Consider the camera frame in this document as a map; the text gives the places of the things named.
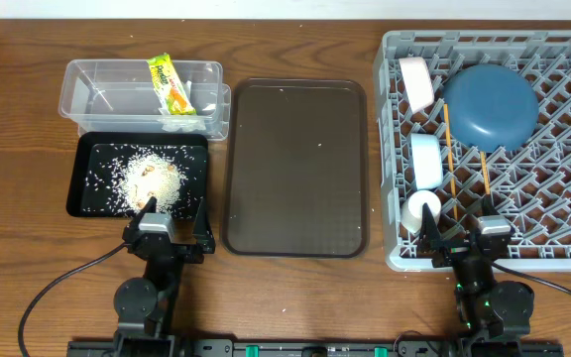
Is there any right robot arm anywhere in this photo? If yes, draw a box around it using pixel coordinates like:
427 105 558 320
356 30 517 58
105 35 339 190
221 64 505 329
418 197 534 356

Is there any white tissue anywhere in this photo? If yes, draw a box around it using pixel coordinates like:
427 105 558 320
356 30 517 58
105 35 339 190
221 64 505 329
159 80 219 132

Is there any brown serving tray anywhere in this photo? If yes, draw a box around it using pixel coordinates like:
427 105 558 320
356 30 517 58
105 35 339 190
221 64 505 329
221 78 369 259

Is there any black waste tray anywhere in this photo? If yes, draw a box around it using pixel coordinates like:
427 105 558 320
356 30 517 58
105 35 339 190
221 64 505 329
66 132 208 221

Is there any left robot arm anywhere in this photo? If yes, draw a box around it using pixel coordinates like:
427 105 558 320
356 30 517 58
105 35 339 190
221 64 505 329
111 198 215 356

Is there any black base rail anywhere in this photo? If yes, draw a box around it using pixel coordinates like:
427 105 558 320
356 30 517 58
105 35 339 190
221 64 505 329
65 337 564 357

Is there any wooden chopstick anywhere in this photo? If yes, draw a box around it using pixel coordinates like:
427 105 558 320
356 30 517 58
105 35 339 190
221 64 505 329
480 151 491 196
443 103 459 221

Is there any grey dishwasher rack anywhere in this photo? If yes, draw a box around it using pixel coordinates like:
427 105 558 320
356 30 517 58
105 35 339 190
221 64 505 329
373 30 571 272

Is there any green yellow snack wrapper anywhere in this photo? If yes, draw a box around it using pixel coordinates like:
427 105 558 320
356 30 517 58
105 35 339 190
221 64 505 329
147 54 196 115

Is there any clear plastic waste bin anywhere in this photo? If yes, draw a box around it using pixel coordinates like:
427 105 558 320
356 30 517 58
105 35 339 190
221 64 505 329
58 59 232 141

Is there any dark blue plate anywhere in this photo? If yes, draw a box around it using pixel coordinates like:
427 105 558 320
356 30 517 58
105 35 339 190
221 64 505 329
442 63 539 153

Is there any pile of rice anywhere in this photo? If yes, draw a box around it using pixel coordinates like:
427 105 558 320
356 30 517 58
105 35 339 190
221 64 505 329
82 143 208 218

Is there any white cup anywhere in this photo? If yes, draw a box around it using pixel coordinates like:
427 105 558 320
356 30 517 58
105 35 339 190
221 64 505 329
400 190 442 234

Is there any light blue bowl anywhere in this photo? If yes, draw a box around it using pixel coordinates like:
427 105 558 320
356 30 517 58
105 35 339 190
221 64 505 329
409 133 443 190

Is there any pink white bowl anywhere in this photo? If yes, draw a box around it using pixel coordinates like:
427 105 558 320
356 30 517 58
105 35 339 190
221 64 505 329
399 57 434 114

